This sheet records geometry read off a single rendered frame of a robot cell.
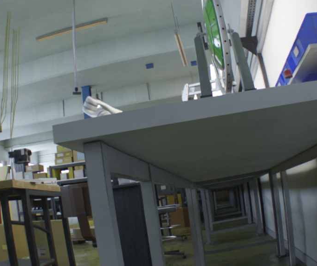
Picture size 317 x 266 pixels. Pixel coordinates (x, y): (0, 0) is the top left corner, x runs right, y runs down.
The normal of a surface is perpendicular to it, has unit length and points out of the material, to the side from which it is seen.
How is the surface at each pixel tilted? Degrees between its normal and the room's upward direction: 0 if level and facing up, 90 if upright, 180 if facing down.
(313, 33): 93
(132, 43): 90
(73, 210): 90
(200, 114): 90
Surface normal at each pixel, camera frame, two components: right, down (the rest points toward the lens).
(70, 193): -0.46, -0.11
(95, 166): -0.16, -0.18
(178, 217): -0.63, -0.07
